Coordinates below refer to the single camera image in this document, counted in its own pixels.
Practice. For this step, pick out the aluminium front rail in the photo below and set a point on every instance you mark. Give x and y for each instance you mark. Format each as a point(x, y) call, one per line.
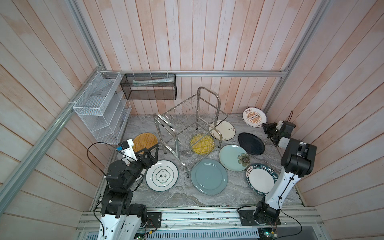
point(194, 218)

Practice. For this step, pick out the white plate green clover outline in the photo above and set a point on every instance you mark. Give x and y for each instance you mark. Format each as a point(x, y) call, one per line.
point(162, 176)

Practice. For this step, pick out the black wire wall basket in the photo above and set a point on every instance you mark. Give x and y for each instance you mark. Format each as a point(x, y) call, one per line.
point(142, 87)

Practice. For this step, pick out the white plate dark lettered rim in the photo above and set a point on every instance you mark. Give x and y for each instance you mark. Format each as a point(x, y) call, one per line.
point(261, 178)

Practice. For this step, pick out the orange woven bamboo plate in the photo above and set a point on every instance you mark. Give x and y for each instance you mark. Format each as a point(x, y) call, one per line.
point(144, 141)

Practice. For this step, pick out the white plate orange sunburst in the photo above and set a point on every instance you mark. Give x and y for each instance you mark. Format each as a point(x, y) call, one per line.
point(254, 117)

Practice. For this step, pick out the cream plate with red flowers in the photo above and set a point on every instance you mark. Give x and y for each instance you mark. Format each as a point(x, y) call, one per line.
point(226, 129)

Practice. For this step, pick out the stainless steel dish rack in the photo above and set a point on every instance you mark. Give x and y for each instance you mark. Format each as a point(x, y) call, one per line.
point(194, 115)

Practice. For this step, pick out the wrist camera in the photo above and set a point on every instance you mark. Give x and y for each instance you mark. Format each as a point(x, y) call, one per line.
point(279, 125)
point(125, 149)

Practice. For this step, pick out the dark navy plate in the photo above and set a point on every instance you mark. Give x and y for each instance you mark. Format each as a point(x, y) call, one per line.
point(252, 144)

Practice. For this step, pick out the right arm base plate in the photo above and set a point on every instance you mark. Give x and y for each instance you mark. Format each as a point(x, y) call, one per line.
point(249, 218)

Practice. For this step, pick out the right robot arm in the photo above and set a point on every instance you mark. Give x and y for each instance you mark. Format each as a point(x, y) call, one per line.
point(297, 161)

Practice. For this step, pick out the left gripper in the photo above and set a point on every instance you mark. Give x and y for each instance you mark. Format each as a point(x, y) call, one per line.
point(147, 164)

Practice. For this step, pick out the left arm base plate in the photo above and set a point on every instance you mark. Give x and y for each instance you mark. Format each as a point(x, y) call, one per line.
point(154, 220)

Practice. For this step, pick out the light green flower plate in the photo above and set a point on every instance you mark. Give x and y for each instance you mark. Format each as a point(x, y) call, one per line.
point(234, 158)

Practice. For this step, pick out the grey blue round plate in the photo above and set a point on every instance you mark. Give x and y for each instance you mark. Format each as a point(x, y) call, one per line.
point(209, 177)

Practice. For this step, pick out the yellow green woven plate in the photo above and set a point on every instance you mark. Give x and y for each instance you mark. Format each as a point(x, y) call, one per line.
point(202, 144)

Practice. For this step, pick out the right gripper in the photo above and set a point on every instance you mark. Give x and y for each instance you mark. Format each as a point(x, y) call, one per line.
point(267, 127)

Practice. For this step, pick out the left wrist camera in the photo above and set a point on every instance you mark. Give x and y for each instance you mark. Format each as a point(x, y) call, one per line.
point(125, 149)

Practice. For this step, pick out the white wire mesh shelf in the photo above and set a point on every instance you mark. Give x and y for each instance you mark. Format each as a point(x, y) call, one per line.
point(103, 109)

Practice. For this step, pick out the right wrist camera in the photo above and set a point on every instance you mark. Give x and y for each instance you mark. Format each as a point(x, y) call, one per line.
point(279, 125)

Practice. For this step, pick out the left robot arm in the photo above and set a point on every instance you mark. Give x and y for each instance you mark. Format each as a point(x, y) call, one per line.
point(120, 219)

